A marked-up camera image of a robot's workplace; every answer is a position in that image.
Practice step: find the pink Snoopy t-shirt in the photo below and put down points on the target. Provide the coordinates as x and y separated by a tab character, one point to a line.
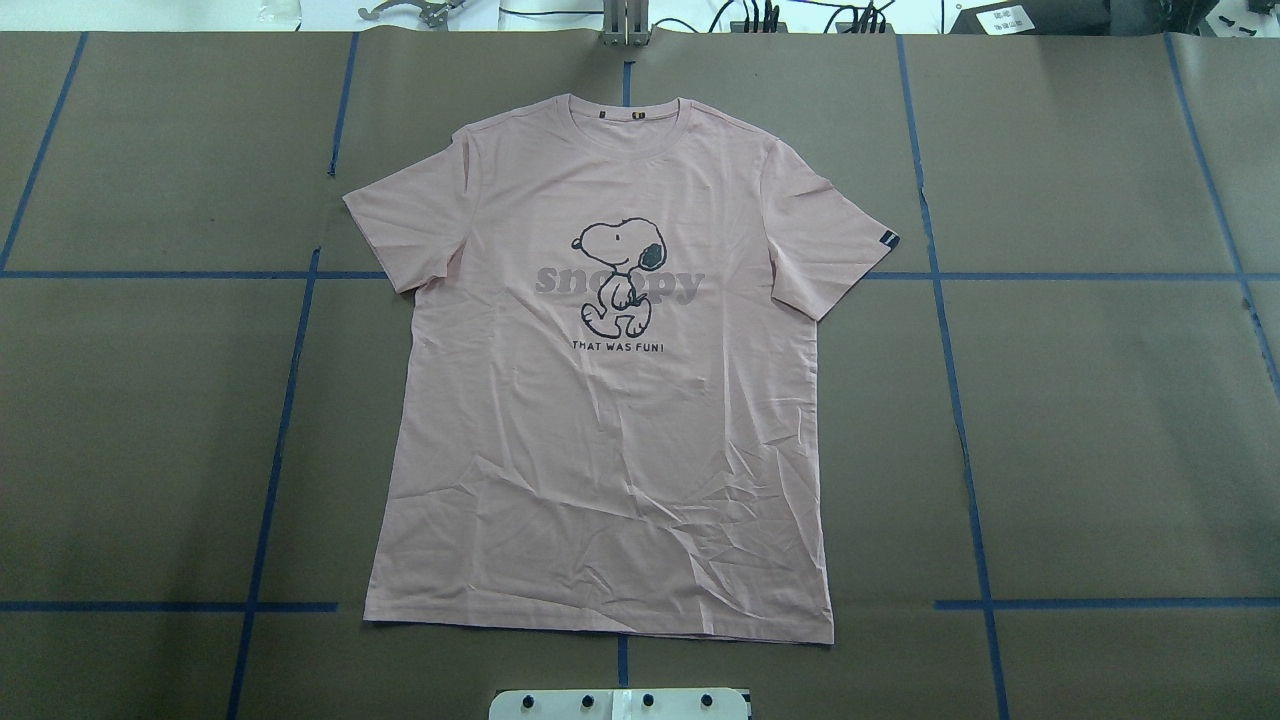
610	419

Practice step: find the black box with label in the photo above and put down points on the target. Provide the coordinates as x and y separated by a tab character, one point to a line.
1050	18

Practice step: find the grey metal camera post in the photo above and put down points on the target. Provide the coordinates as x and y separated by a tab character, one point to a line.
626	23

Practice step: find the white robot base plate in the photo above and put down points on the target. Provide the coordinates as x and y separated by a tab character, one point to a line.
623	703

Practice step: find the grey metal bracket tool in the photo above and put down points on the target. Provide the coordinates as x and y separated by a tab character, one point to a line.
428	14

